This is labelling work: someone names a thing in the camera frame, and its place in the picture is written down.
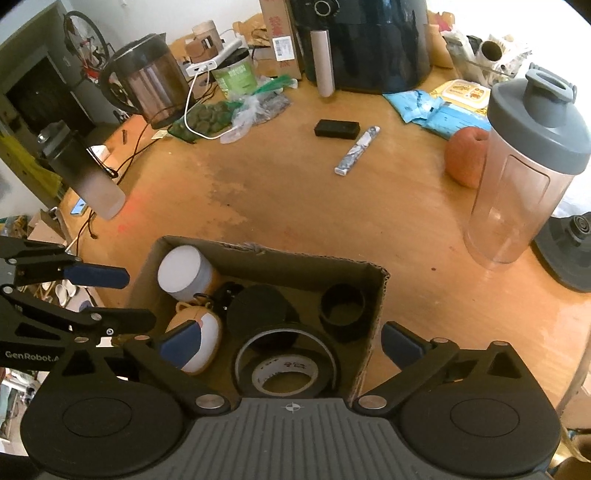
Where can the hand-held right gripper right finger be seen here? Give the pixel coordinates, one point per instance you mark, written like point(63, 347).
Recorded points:
point(399, 344)

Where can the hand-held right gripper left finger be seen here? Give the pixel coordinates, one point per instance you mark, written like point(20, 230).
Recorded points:
point(182, 346)

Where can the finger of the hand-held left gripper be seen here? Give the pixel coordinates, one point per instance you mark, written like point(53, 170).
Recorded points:
point(99, 277)
point(120, 319)

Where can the tan pouch with carabiner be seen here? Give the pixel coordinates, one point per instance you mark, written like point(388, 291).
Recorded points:
point(210, 332)

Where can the black ribbed cylinder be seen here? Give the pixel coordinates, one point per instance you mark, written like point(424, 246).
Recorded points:
point(344, 309)

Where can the small black wheel part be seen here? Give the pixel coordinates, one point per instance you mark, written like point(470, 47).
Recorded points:
point(226, 295)

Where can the large black tape roll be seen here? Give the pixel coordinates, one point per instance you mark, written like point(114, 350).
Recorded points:
point(330, 360)

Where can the white plastic jar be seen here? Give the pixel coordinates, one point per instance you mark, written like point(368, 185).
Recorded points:
point(182, 272)

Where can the black round disc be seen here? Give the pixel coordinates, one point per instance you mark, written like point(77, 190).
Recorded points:
point(261, 307)

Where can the cardboard box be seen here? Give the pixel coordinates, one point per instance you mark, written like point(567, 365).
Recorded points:
point(300, 277)

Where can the smartphone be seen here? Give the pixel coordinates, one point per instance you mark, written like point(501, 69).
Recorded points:
point(78, 207)

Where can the flat cardboard piece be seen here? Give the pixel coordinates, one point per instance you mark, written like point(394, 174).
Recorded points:
point(41, 228)

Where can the frosted black water bottle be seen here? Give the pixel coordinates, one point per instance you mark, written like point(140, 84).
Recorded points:
point(85, 170)

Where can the small white box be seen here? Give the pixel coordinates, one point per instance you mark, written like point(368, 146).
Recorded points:
point(99, 151)

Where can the yellow bag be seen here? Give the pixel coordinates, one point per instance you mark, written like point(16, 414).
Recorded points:
point(27, 166)

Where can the black blender base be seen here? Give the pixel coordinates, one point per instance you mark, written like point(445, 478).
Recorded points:
point(565, 249)

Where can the green mesh produce bag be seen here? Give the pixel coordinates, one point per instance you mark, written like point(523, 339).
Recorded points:
point(205, 117)

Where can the marbled grey stick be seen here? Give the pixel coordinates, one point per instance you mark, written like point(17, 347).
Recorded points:
point(358, 150)

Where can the orange round fruit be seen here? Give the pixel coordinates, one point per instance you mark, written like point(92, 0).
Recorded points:
point(466, 157)

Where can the steel electric kettle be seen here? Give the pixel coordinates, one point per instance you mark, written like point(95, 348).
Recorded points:
point(143, 78)

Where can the clear shaker bottle grey lid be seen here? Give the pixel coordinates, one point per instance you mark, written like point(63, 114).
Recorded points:
point(521, 175)

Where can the black rectangular case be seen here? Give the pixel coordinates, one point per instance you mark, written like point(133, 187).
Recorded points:
point(337, 128)

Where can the blue packet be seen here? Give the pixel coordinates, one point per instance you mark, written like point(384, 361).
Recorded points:
point(457, 122)
point(411, 104)

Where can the crumpled clear plastic bag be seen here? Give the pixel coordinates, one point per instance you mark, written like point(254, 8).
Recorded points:
point(261, 108)

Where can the white power bank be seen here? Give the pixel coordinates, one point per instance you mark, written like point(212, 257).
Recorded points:
point(214, 63)

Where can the bicycle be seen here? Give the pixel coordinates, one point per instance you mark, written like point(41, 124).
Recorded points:
point(87, 32)

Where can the green canister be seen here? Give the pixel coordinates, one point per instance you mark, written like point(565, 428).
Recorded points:
point(238, 74)

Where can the yellow wet wipes pack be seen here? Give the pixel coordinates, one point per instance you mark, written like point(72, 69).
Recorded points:
point(464, 92)

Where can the tan round container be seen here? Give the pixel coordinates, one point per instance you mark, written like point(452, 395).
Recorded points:
point(207, 28)

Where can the brown paper bag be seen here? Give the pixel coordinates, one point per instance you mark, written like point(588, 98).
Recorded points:
point(256, 30)

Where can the glass bowl with clutter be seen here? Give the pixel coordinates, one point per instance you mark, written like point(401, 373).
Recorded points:
point(466, 55)

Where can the tall brown carton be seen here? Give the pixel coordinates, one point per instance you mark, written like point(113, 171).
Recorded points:
point(279, 37)

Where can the tan wooden board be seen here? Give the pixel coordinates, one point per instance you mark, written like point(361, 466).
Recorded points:
point(438, 46)

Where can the black air fryer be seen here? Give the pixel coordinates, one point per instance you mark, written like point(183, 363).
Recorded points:
point(374, 41)

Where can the silver metal cup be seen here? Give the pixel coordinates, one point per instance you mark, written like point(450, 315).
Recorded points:
point(489, 50)

